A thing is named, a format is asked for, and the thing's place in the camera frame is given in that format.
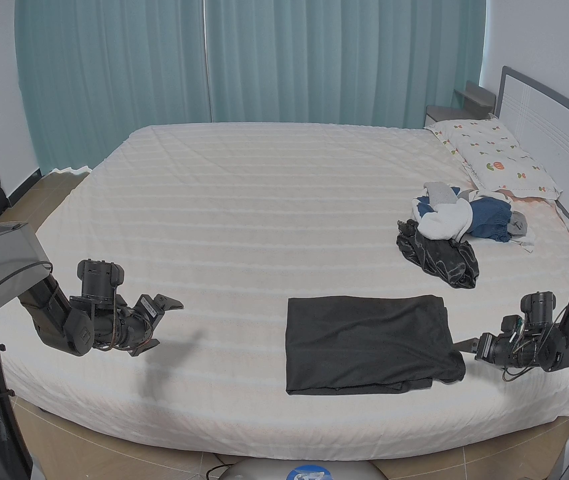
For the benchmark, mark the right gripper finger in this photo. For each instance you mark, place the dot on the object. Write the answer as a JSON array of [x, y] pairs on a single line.
[[464, 344]]

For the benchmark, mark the black T-shirt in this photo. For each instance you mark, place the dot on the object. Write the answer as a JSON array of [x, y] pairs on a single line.
[[364, 338]]

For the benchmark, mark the white printed pillow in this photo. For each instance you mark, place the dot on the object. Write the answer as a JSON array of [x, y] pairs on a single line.
[[499, 158]]

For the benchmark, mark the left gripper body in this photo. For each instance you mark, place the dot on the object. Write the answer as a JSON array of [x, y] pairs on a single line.
[[142, 320]]

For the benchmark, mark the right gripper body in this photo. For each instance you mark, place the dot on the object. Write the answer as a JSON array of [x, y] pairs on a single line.
[[492, 350]]

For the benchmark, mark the grey bedside table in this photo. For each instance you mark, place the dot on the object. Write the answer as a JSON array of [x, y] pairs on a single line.
[[449, 113]]

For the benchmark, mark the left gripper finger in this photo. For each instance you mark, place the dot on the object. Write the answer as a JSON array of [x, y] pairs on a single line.
[[170, 304]]

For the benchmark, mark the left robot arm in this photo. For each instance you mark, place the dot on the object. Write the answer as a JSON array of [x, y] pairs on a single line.
[[9, 278]]

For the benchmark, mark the black satin garment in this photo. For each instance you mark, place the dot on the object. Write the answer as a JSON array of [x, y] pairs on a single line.
[[444, 260]]

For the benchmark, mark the bed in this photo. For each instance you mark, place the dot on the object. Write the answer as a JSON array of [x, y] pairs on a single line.
[[264, 193]]

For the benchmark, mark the blue-green curtain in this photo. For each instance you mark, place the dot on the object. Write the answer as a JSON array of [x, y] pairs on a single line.
[[354, 43], [114, 68]]

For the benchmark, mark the pile of clothes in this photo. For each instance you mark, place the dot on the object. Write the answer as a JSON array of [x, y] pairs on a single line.
[[449, 220]]

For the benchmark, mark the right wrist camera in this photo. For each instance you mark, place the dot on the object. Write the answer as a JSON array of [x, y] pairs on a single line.
[[512, 325]]

